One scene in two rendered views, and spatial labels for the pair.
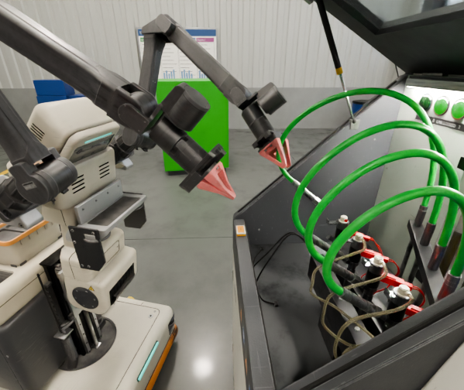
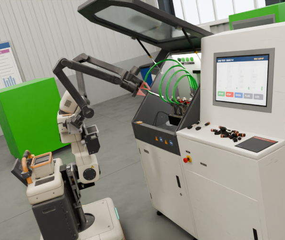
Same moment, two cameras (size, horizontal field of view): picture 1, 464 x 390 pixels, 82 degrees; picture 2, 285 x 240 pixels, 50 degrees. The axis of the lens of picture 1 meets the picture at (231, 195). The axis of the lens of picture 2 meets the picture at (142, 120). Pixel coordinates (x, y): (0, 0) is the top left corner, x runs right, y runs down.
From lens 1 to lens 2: 1.80 m
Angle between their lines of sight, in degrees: 24
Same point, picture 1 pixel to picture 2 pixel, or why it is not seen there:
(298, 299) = not seen: hidden behind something
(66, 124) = not seen: hidden behind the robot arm
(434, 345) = (196, 99)
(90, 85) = (106, 76)
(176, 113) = (127, 77)
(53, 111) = not seen: hidden behind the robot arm
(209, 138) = (52, 123)
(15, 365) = (69, 217)
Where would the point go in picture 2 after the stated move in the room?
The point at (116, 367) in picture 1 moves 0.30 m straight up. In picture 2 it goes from (105, 219) to (95, 188)
